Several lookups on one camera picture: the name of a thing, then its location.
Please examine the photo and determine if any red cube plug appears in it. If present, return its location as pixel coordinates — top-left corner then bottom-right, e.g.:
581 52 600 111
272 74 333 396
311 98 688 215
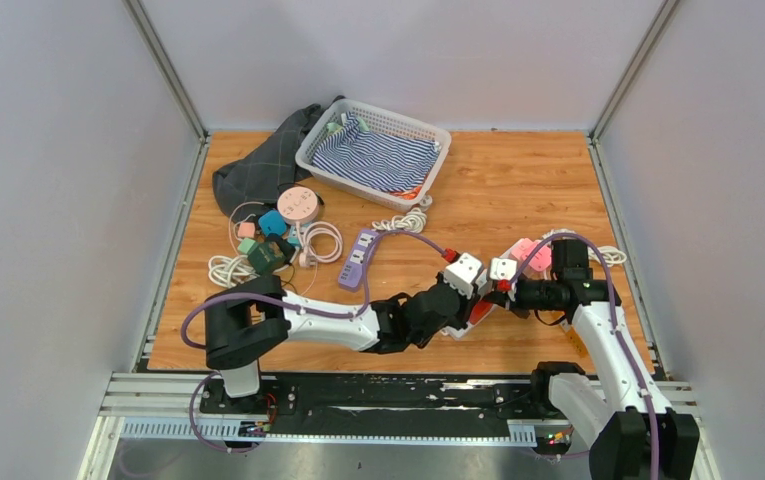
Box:
468 300 496 325

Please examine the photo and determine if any white long power strip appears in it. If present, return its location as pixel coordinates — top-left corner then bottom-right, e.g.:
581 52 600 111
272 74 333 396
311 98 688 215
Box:
441 237 529 340

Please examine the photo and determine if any white cable of purple strip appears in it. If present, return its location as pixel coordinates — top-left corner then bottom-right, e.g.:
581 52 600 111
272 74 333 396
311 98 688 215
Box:
371 195 435 234

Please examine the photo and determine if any purple power strip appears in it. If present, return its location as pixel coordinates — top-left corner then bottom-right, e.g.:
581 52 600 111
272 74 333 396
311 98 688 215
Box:
337 228 379 292

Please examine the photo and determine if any dark green dragon cube plug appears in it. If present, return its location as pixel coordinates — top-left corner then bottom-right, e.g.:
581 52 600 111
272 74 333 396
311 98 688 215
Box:
247 241 289 275

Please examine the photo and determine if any blue cube plug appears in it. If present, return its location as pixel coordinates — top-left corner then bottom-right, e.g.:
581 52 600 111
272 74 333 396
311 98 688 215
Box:
257 210 289 237

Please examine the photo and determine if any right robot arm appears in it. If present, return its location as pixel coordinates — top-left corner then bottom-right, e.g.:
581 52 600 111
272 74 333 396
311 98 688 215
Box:
497 232 700 479

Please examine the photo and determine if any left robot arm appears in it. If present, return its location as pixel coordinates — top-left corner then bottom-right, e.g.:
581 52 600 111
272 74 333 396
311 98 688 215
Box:
200 274 485 413

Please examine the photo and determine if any pink cube plug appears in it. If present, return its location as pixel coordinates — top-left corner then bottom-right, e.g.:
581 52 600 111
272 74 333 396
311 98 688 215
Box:
511 238 554 273

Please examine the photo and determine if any round pink power socket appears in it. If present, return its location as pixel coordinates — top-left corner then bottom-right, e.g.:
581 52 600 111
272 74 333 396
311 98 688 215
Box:
276 185 323 225

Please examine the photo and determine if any small green plug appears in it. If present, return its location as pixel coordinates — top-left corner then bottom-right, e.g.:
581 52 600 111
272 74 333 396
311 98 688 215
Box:
237 238 259 255

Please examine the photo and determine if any small pink plug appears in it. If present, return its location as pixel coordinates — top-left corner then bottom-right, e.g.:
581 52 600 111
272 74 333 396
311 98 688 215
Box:
235 221 257 239

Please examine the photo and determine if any orange power strip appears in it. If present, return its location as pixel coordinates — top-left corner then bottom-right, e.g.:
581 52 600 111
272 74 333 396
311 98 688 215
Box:
562 325 589 358

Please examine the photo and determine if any blue striped cloth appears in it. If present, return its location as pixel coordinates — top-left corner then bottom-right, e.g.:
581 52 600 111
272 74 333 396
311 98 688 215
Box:
312 113 440 199

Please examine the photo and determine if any white plastic basket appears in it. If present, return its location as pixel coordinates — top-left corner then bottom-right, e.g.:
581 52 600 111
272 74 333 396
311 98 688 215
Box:
295 98 452 212

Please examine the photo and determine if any cyan power strip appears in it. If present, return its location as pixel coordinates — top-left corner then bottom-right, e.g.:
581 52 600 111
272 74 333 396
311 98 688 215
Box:
287 225 302 249

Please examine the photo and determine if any dark grey checked cloth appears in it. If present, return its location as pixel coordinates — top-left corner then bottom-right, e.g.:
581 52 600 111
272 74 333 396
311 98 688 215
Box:
212 104 324 220

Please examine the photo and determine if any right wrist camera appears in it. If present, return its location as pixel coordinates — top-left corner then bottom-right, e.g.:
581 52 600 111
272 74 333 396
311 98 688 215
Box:
487 257 518 282

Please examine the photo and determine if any white cable of orange strip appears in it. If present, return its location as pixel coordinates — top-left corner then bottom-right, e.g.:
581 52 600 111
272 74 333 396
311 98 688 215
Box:
587 245 628 269

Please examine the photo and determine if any pink coiled cable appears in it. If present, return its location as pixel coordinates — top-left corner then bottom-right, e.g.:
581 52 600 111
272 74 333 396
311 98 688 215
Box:
295 221 345 270

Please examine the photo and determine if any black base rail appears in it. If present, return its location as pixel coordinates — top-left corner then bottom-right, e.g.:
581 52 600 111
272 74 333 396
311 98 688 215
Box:
198 373 567 439

